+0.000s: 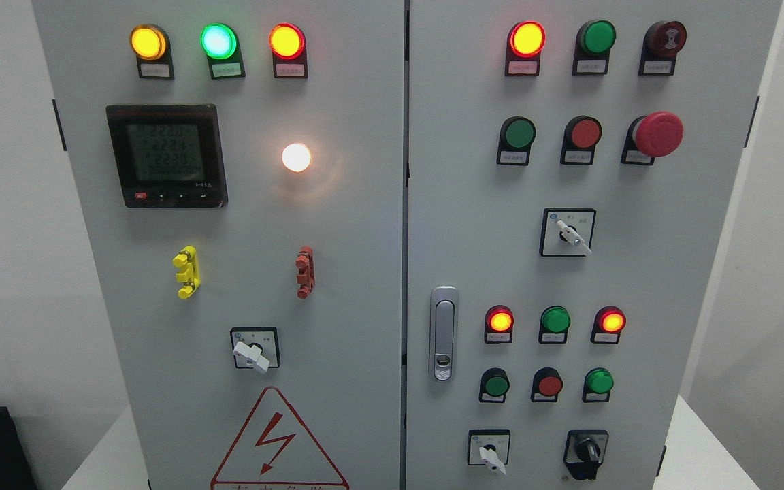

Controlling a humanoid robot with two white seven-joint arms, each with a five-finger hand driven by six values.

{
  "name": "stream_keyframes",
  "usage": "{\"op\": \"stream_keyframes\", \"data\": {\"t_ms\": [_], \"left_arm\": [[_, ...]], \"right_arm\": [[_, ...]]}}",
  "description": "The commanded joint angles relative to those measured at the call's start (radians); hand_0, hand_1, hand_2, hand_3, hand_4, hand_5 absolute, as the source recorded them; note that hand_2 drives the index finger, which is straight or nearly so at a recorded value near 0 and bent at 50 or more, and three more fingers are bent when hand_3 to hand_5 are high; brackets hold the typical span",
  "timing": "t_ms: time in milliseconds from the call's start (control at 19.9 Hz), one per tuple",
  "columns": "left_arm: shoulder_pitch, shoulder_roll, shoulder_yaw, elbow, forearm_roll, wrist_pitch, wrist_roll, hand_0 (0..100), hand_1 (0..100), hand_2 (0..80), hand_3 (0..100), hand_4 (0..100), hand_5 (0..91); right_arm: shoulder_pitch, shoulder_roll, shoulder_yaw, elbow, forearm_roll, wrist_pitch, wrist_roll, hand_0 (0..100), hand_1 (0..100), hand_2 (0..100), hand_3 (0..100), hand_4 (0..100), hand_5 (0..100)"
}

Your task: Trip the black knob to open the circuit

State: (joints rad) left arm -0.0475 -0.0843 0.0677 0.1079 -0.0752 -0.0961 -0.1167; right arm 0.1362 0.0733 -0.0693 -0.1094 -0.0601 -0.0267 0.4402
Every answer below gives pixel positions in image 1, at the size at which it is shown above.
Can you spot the black knob selector switch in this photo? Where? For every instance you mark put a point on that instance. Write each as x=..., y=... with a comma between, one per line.
x=584, y=453

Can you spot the red terminal connector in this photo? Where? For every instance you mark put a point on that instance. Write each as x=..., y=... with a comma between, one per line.
x=305, y=276

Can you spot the white lit indicator light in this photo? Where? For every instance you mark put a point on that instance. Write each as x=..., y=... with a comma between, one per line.
x=296, y=157

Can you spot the red indicator light lower left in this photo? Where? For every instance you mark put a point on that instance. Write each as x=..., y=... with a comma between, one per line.
x=498, y=325

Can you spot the green push button upper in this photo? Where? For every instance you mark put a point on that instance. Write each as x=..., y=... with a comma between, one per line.
x=516, y=137

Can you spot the green push button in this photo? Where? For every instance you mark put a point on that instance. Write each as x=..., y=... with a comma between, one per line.
x=516, y=137
x=494, y=386
x=598, y=385

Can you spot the green push button lower left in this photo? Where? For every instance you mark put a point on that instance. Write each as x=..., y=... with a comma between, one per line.
x=494, y=386

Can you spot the grey left cabinet door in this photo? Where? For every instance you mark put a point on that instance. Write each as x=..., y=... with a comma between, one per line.
x=341, y=348

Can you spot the grey cabinet door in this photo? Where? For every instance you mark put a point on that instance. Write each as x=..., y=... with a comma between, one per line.
x=341, y=348
x=476, y=225

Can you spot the green indicator light lower middle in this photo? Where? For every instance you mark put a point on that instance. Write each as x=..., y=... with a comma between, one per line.
x=554, y=325

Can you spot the grey right cabinet door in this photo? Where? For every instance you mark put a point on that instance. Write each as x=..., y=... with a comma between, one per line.
x=476, y=225

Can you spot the yellow terminal connector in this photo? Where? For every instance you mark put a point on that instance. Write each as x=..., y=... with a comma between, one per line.
x=188, y=275

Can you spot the red push button lower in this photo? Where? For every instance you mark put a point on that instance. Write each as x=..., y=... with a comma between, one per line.
x=547, y=384

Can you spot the red push button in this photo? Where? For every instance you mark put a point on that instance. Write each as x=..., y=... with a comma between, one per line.
x=547, y=384
x=580, y=138

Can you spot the red push button upper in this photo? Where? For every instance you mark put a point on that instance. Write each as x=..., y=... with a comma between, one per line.
x=580, y=138

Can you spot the red indicator light left door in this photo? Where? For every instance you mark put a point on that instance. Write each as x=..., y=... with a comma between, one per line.
x=289, y=51

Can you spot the red indicator light lower right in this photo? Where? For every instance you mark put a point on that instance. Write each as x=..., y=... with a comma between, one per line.
x=607, y=326

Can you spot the black digital power meter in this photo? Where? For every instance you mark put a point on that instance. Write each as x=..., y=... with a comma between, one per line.
x=168, y=156

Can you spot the red high voltage warning sign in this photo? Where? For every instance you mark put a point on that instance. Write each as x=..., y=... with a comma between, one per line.
x=275, y=449

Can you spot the red indicator light top right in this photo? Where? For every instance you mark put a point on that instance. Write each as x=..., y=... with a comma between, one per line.
x=523, y=49

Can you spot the green push button lower right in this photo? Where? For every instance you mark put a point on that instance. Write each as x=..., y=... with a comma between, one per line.
x=598, y=385

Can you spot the lit green indicator light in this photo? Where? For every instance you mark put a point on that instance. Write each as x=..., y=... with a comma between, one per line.
x=222, y=48

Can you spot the green indicator light top right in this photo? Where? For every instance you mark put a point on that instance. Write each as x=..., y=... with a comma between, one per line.
x=593, y=44

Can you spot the red emergency stop button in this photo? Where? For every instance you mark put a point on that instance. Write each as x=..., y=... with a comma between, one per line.
x=652, y=136

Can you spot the yellow indicator light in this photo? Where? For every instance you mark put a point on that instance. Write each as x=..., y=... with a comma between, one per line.
x=152, y=49

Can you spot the dark red buzzer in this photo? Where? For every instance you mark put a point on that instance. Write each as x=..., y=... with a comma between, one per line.
x=661, y=44

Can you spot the silver door lock handle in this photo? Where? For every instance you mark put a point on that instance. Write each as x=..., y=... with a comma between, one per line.
x=443, y=317

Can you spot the white selector switch left door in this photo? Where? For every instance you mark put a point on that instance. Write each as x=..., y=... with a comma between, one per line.
x=255, y=348

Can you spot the white selector switch upper right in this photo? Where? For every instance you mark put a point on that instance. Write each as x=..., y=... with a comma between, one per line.
x=567, y=232

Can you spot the white selector switch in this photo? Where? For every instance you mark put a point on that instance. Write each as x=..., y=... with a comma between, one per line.
x=490, y=449
x=567, y=232

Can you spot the white selector switch bottom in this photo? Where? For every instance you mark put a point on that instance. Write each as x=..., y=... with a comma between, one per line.
x=490, y=449

